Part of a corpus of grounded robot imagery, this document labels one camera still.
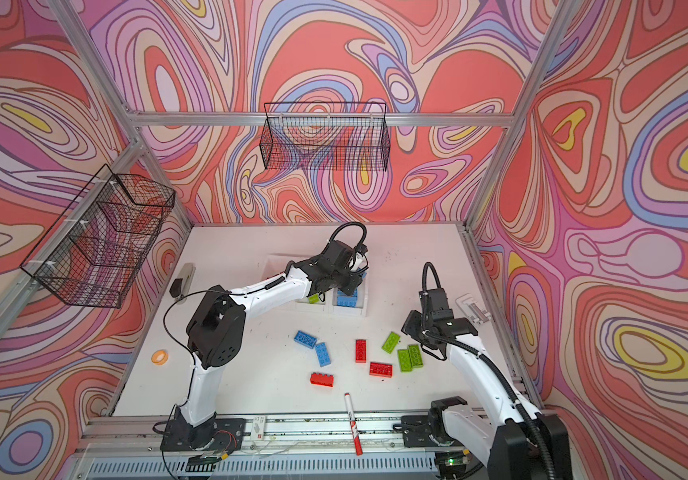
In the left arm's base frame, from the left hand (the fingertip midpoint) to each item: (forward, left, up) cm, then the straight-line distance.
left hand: (364, 276), depth 92 cm
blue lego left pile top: (-16, +18, -11) cm, 26 cm away
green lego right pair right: (-21, -15, -10) cm, 28 cm away
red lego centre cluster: (-20, +1, -10) cm, 22 cm away
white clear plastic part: (-7, -35, -9) cm, 36 cm away
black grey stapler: (+1, +60, -7) cm, 61 cm away
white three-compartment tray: (-5, +10, -8) cm, 14 cm away
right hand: (-17, -14, -5) cm, 23 cm away
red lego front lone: (-28, +13, -8) cm, 32 cm away
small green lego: (-17, -8, -10) cm, 22 cm away
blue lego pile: (-4, +6, -8) cm, 11 cm away
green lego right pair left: (-22, -11, -11) cm, 27 cm away
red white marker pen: (-39, +4, -10) cm, 41 cm away
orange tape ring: (-21, +60, -10) cm, 65 cm away
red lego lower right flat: (-25, -4, -10) cm, 27 cm away
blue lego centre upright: (-21, +12, -10) cm, 26 cm away
